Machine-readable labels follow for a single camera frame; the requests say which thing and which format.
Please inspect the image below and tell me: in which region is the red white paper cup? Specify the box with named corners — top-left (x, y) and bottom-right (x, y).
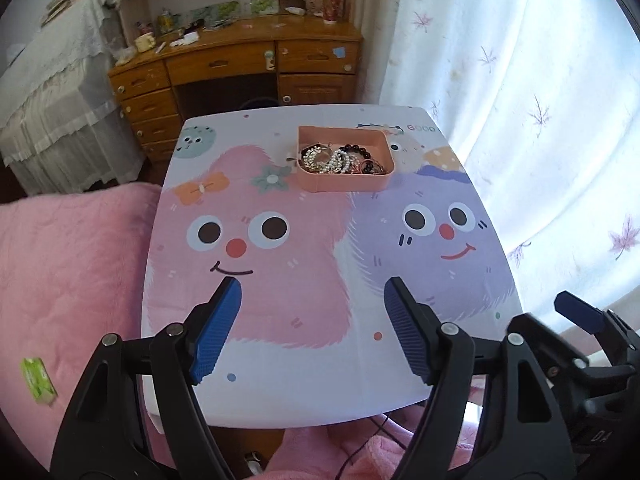
top-left (322, 0), bottom-right (343, 25)

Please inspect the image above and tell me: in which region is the black cable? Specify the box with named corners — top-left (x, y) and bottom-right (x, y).
top-left (334, 410), bottom-right (409, 480)

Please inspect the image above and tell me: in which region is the gold rhinestone hair comb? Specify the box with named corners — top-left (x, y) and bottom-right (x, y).
top-left (299, 143), bottom-right (333, 174)

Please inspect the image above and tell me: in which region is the cartoon printed table mat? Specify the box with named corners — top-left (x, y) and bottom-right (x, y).
top-left (142, 104), bottom-right (522, 429)

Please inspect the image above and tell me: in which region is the black bead bracelet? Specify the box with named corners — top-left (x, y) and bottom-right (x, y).
top-left (336, 144), bottom-right (388, 176)

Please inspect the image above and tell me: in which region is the wooden desk with drawers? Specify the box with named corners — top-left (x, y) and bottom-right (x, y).
top-left (108, 15), bottom-right (362, 184)

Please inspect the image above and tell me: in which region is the yellow mug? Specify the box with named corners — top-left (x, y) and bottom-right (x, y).
top-left (134, 32), bottom-right (156, 53)

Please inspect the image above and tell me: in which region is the white lace bed cover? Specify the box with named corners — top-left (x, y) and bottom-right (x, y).
top-left (1, 0), bottom-right (144, 195)

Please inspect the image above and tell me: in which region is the green small packet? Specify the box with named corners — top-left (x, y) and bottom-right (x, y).
top-left (21, 358), bottom-right (58, 405)

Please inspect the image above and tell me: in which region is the pink plastic jewelry tray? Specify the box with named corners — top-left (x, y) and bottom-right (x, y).
top-left (296, 126), bottom-right (396, 192)

